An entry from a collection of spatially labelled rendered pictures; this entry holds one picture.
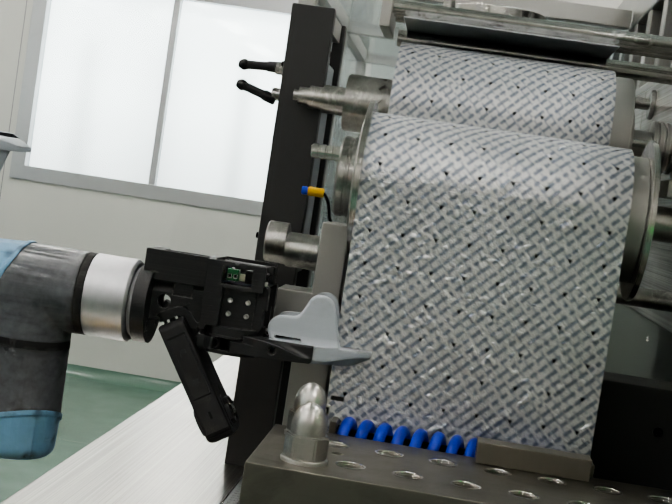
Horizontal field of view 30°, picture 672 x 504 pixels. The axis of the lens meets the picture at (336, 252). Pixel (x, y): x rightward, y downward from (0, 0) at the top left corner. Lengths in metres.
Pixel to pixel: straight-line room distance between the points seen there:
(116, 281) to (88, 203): 5.84
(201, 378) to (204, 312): 0.06
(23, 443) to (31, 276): 0.15
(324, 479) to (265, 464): 0.04
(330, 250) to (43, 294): 0.27
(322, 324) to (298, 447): 0.18
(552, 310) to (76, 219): 5.96
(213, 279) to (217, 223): 5.69
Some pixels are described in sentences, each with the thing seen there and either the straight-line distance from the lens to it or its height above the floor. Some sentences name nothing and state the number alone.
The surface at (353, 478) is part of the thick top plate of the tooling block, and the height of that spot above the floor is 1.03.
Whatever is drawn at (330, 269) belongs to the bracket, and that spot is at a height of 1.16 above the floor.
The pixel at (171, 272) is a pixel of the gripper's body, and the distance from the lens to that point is 1.12.
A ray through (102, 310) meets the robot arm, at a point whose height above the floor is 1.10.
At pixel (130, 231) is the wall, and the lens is 6.89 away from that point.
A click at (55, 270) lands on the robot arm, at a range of 1.13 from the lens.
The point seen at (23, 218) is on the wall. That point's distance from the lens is 7.06.
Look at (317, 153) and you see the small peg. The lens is 1.16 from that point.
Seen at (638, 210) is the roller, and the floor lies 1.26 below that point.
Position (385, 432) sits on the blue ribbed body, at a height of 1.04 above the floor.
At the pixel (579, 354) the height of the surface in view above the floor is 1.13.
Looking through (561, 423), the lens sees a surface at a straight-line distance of 1.12.
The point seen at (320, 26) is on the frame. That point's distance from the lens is 1.46.
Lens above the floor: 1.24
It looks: 3 degrees down
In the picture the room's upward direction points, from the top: 9 degrees clockwise
